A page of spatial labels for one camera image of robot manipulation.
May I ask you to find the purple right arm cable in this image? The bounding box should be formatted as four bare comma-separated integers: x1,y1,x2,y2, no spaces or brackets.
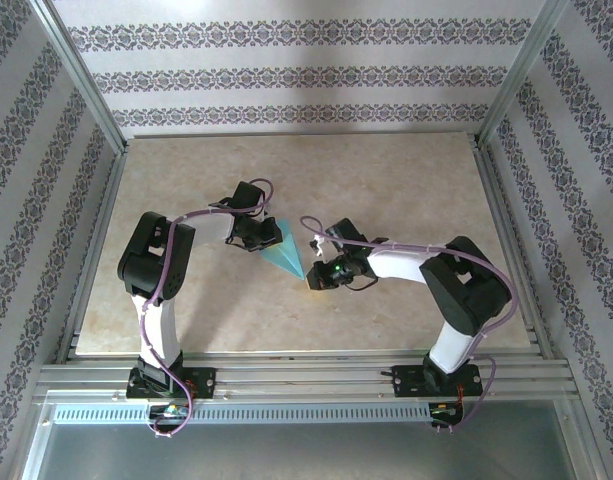
299,215,518,435

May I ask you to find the aluminium side rail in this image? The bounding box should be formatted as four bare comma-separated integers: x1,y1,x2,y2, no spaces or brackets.
54,147,130,364
471,133,557,361

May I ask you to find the grey slotted cable duct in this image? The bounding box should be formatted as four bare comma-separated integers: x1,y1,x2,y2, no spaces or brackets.
52,403,433,426

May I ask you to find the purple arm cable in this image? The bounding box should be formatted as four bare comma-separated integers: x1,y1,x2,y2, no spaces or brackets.
138,178,276,441
299,215,518,435

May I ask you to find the grey sheet metal panel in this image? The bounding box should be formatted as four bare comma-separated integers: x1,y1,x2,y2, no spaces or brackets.
23,417,605,480

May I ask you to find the aluminium cross beam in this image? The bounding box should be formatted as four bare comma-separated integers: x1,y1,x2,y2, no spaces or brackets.
35,349,575,404

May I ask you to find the thin aluminium edge strip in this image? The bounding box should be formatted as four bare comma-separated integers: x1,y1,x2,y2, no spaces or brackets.
128,130,480,140

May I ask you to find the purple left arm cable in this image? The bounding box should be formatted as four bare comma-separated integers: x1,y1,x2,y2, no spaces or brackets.
138,178,276,441

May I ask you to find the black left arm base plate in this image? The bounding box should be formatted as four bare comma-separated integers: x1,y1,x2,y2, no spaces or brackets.
127,367,218,401

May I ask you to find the teal cloth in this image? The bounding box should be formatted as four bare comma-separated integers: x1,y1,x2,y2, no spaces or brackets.
259,218,307,281

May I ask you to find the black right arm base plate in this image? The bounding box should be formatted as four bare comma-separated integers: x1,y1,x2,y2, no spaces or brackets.
380,364,482,399

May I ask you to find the aluminium frame post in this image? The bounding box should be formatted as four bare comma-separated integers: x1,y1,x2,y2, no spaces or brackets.
28,0,130,156
476,0,572,151

